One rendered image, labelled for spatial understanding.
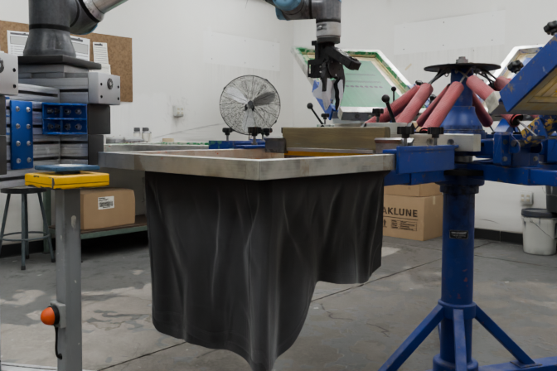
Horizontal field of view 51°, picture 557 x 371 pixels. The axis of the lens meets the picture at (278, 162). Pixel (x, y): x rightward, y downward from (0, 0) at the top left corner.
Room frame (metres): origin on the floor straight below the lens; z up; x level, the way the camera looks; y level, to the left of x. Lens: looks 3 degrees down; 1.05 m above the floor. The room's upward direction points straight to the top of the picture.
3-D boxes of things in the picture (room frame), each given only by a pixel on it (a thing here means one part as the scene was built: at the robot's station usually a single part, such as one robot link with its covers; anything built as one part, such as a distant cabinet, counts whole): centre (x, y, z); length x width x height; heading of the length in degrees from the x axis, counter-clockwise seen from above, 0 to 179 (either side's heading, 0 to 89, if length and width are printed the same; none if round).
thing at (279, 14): (1.76, -0.04, 1.42); 0.11 x 0.11 x 0.08; 79
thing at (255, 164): (1.59, -0.02, 0.97); 0.79 x 0.58 x 0.04; 137
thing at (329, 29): (1.76, -0.14, 1.34); 0.08 x 0.08 x 0.05
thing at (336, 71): (1.77, -0.14, 1.26); 0.09 x 0.08 x 0.12; 47
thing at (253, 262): (1.38, 0.18, 0.74); 0.45 x 0.03 x 0.43; 47
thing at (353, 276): (1.41, -0.13, 0.74); 0.46 x 0.04 x 0.42; 137
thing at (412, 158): (1.58, -0.38, 0.97); 0.30 x 0.05 x 0.07; 137
